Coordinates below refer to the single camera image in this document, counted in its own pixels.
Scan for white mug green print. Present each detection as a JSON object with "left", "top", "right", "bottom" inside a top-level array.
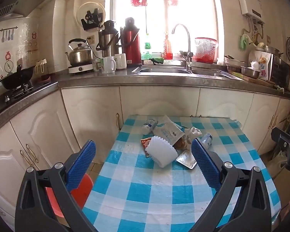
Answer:
[{"left": 114, "top": 53, "right": 127, "bottom": 70}]

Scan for red thermos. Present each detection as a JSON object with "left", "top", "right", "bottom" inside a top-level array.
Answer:
[{"left": 120, "top": 17, "right": 142, "bottom": 65}]

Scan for brown bread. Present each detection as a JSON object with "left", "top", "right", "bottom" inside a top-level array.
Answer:
[{"left": 173, "top": 136, "right": 188, "bottom": 150}]

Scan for beige plastic holder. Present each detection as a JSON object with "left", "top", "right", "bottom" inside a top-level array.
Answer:
[{"left": 35, "top": 58, "right": 49, "bottom": 75}]

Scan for white water heater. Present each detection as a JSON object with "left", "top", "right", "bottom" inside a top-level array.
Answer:
[{"left": 233, "top": 0, "right": 266, "bottom": 25}]

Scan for red plastic stool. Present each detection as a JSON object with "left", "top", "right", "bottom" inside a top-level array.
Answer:
[{"left": 45, "top": 173, "right": 95, "bottom": 219}]

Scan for white floral cloth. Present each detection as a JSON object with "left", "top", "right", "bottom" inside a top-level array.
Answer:
[{"left": 248, "top": 51, "right": 272, "bottom": 81}]

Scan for red plastic basket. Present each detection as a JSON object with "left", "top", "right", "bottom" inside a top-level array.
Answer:
[{"left": 194, "top": 37, "right": 219, "bottom": 64}]

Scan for white blue plastic bag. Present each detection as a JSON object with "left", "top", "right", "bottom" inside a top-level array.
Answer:
[{"left": 153, "top": 115, "right": 185, "bottom": 148}]

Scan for glass pot lid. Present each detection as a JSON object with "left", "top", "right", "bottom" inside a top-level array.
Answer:
[{"left": 77, "top": 2, "right": 106, "bottom": 31}]

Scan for red bottle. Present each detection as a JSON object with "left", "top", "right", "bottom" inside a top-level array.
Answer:
[{"left": 163, "top": 31, "right": 174, "bottom": 60}]

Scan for grey kitchen countertop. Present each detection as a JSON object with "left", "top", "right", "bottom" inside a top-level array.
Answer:
[{"left": 0, "top": 65, "right": 290, "bottom": 136}]

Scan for blue checkered tablecloth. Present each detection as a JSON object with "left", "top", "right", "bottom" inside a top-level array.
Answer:
[{"left": 82, "top": 115, "right": 281, "bottom": 232}]

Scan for plain white mug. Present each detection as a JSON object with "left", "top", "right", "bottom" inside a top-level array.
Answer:
[{"left": 101, "top": 56, "right": 117, "bottom": 74}]

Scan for white tissue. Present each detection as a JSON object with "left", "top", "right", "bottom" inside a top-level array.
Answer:
[{"left": 185, "top": 126, "right": 203, "bottom": 144}]

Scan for silver foil packet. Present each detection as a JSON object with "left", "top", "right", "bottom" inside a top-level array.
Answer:
[{"left": 176, "top": 150, "right": 198, "bottom": 170}]

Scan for black wok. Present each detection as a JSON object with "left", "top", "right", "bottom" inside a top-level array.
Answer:
[{"left": 0, "top": 64, "right": 35, "bottom": 90}]

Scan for glass cup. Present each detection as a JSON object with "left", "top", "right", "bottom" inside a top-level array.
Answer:
[{"left": 92, "top": 58, "right": 102, "bottom": 72}]

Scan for steel bowl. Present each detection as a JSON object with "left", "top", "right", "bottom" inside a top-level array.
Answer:
[{"left": 240, "top": 66, "right": 261, "bottom": 79}]

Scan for steel basin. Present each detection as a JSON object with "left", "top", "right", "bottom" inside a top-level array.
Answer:
[{"left": 263, "top": 45, "right": 281, "bottom": 55}]

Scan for green bottle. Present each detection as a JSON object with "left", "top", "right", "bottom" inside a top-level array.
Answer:
[{"left": 144, "top": 41, "right": 152, "bottom": 60}]

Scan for silver thermos pot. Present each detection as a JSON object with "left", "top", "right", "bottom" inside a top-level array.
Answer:
[{"left": 96, "top": 20, "right": 119, "bottom": 57}]

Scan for clear plastic bottle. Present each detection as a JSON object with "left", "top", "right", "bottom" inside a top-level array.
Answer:
[
  {"left": 141, "top": 117, "right": 159, "bottom": 135},
  {"left": 200, "top": 132, "right": 213, "bottom": 148}
]

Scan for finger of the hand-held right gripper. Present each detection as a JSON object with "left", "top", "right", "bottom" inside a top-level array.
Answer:
[{"left": 271, "top": 126, "right": 290, "bottom": 150}]

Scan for kitchen window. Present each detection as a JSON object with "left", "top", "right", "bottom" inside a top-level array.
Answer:
[{"left": 105, "top": 0, "right": 223, "bottom": 61}]

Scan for steel sink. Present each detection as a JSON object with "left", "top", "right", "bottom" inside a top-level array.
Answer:
[{"left": 132, "top": 65, "right": 243, "bottom": 80}]

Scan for steel kettle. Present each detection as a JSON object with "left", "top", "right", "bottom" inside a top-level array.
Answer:
[{"left": 65, "top": 38, "right": 94, "bottom": 66}]

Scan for utensil wall sticker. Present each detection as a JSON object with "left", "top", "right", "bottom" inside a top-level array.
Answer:
[{"left": 0, "top": 26, "right": 17, "bottom": 43}]

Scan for white induction cooker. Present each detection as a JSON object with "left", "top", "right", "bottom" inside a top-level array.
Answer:
[{"left": 68, "top": 63, "right": 95, "bottom": 74}]

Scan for gas stove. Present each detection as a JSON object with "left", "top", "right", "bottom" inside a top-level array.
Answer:
[{"left": 0, "top": 81, "right": 51, "bottom": 116}]

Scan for black lid rack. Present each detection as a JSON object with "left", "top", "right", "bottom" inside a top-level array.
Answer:
[{"left": 81, "top": 8, "right": 104, "bottom": 31}]

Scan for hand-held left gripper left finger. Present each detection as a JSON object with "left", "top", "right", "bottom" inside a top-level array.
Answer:
[{"left": 14, "top": 140, "right": 98, "bottom": 232}]

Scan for steel faucet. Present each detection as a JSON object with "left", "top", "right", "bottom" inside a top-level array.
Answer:
[{"left": 171, "top": 24, "right": 193, "bottom": 70}]

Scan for water heater pipes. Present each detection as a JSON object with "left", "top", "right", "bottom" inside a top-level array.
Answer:
[{"left": 243, "top": 17, "right": 265, "bottom": 44}]

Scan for red sachet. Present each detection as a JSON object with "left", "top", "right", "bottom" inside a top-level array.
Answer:
[{"left": 141, "top": 137, "right": 152, "bottom": 158}]

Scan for white scalloped plastic basket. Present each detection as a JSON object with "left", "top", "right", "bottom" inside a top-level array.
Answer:
[{"left": 146, "top": 135, "right": 179, "bottom": 168}]

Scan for wooden cutting board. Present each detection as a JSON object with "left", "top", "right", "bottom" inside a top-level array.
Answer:
[{"left": 232, "top": 74, "right": 276, "bottom": 87}]

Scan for black toaster oven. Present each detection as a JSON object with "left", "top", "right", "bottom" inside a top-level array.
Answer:
[{"left": 269, "top": 54, "right": 290, "bottom": 89}]

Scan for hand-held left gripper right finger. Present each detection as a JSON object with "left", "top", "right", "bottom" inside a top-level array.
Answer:
[{"left": 191, "top": 138, "right": 272, "bottom": 232}]

